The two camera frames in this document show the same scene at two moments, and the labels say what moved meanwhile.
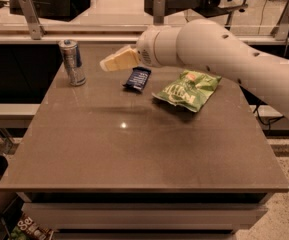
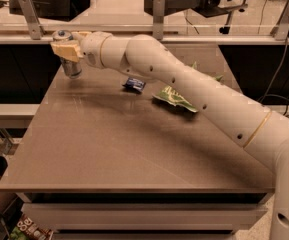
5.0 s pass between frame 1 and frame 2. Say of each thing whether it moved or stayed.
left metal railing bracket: stayed
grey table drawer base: stayed
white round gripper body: moved
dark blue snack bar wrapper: stayed
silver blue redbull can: moved
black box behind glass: stayed
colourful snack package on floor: stayed
